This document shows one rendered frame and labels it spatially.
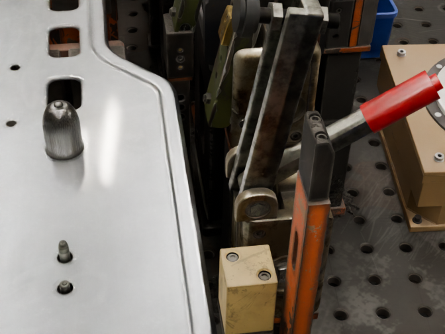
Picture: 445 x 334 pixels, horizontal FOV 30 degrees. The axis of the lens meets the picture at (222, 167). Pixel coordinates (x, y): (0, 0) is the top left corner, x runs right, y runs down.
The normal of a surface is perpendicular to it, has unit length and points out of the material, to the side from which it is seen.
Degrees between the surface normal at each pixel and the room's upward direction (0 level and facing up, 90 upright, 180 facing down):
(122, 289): 0
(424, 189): 90
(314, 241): 90
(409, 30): 0
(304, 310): 90
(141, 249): 0
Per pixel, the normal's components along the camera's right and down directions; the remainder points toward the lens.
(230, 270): 0.02, -0.73
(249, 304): 0.14, 0.68
